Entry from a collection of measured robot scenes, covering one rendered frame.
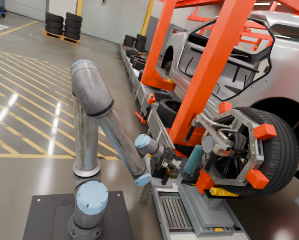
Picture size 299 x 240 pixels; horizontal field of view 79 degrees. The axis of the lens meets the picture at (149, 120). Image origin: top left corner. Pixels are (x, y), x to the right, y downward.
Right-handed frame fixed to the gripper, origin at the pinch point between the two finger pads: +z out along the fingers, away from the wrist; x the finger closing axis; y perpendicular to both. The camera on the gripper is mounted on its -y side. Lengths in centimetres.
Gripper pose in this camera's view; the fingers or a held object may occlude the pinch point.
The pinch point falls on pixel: (176, 165)
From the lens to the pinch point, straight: 131.6
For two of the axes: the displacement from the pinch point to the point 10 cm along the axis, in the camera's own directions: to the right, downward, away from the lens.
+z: 7.0, 4.9, 5.2
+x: -2.7, -5.0, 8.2
